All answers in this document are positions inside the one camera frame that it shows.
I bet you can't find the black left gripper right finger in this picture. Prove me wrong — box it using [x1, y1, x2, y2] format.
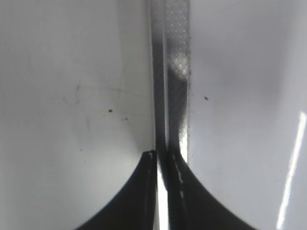
[166, 149, 254, 230]

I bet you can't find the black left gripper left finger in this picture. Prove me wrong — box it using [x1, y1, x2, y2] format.
[77, 150, 157, 230]

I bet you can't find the white board with grey frame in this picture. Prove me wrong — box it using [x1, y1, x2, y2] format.
[0, 0, 307, 230]

